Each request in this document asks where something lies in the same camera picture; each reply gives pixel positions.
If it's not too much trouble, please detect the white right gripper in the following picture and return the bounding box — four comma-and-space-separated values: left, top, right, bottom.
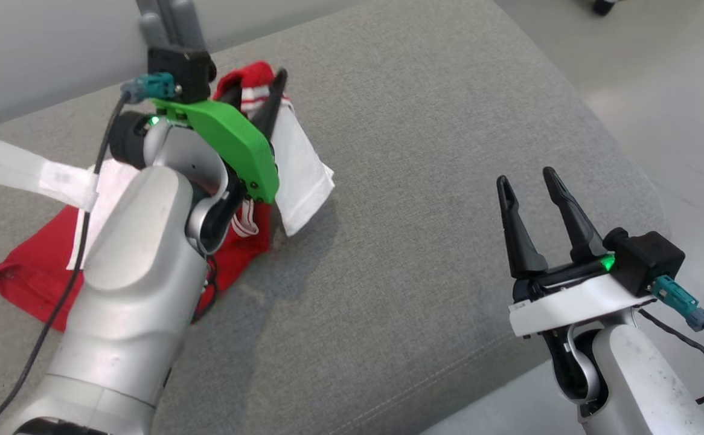
497, 167, 654, 338

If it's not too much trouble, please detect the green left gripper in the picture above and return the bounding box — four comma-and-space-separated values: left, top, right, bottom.
153, 68, 288, 204

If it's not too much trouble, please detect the red white basketball jersey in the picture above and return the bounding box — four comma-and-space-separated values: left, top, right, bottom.
0, 60, 336, 333

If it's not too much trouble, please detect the teal left cable connector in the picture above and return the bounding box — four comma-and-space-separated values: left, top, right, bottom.
121, 72, 179, 103

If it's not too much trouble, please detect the teal cable connector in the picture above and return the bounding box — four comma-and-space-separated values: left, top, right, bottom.
651, 275, 704, 332
121, 72, 179, 103

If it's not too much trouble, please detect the grey partition post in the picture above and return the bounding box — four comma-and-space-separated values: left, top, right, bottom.
136, 0, 208, 52

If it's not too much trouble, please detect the teal right cable connector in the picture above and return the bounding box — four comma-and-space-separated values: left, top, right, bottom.
651, 275, 704, 332

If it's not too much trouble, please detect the black left camera cable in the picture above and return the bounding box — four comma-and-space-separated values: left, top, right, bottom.
0, 97, 129, 435

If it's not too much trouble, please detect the white paper cable label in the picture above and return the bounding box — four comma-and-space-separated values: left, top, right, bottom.
0, 135, 99, 212

